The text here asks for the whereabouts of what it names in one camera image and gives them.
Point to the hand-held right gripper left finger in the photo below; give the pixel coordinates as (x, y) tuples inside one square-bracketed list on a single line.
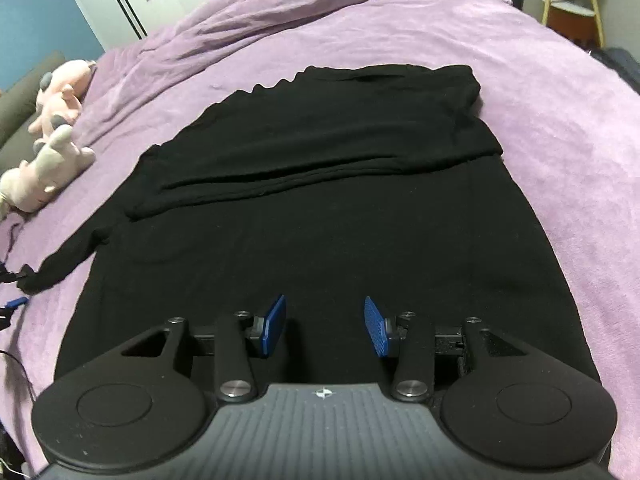
[(272, 327)]

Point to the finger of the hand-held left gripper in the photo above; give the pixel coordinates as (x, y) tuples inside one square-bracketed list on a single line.
[(12, 276), (14, 303)]

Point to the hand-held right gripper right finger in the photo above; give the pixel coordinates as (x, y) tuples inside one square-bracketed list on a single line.
[(376, 327)]

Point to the black sweater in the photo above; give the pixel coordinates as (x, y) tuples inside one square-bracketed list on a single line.
[(320, 220)]

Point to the white plush toy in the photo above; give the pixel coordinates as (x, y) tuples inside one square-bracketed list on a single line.
[(50, 165)]

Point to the grey sofa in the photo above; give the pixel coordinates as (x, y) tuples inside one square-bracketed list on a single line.
[(20, 100)]

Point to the pink plush toy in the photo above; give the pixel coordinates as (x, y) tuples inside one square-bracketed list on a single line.
[(60, 92)]

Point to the purple blanket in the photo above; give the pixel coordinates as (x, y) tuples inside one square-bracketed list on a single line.
[(510, 70)]

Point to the dark grey cloth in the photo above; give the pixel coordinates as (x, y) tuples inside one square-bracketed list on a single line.
[(617, 67)]

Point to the yellow wooden chair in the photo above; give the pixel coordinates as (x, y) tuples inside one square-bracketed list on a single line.
[(575, 5)]

